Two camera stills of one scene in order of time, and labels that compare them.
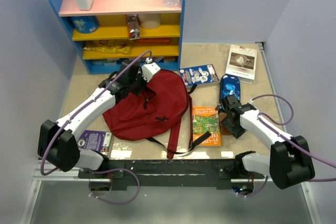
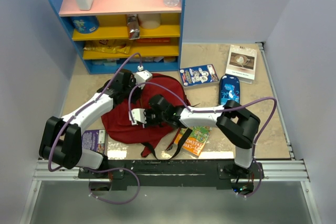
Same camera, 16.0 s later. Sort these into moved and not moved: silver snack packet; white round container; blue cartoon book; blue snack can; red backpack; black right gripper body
Moved: red backpack; black right gripper body
Not moved: blue snack can; silver snack packet; white round container; blue cartoon book
